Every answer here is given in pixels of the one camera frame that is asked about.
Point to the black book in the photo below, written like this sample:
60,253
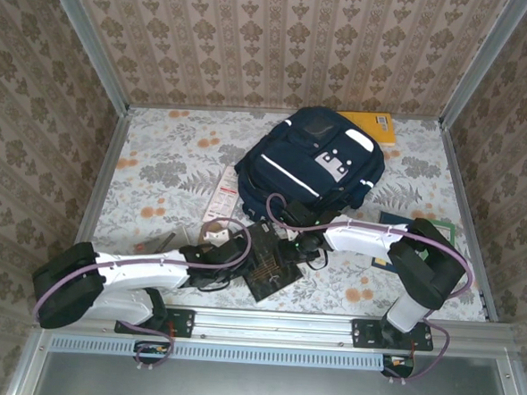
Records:
267,283

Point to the white red stationery pack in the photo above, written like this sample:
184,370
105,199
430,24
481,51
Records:
218,199

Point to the navy blue backpack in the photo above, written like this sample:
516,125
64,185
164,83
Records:
292,163

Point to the navy blue book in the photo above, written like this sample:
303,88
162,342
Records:
394,218

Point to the yellow book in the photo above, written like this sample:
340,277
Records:
379,128

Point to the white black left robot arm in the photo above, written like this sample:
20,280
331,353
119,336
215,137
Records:
151,275

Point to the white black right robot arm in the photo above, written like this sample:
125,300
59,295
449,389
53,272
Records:
359,239

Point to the grey metal panel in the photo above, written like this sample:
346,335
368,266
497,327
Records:
278,391

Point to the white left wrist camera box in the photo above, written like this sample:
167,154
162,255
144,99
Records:
214,237

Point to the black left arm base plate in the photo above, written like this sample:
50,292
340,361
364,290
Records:
180,322

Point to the aluminium mounting rail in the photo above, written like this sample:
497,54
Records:
273,325

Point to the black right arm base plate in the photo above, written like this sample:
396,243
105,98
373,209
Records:
364,333

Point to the aluminium table edge rail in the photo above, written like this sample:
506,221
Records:
456,173
206,106
94,196

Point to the aluminium frame post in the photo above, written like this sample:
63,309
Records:
483,63
87,39

